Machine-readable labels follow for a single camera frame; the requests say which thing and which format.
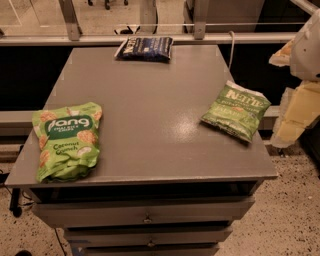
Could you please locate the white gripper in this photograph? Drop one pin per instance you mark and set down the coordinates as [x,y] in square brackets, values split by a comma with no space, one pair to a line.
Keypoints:
[306,55]

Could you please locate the green rice chip bag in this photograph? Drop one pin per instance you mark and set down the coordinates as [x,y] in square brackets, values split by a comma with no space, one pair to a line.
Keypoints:
[68,140]

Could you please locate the green Kettle jalapeno chip bag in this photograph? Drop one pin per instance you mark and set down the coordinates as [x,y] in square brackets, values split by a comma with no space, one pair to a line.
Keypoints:
[237,111]

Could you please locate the blue chip bag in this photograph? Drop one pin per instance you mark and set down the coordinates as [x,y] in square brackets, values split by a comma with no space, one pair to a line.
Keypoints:
[154,49]

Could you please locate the grey drawer cabinet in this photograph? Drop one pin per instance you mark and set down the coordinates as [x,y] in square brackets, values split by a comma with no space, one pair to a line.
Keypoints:
[152,141]

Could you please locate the grey drawer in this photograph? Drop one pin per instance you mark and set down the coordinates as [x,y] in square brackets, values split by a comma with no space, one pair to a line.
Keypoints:
[127,213]
[148,236]

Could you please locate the grey metal railing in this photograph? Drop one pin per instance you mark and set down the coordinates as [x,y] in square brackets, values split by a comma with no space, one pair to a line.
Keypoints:
[73,23]

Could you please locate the top grey drawer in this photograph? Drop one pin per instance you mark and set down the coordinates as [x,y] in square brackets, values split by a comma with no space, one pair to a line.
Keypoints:
[127,213]

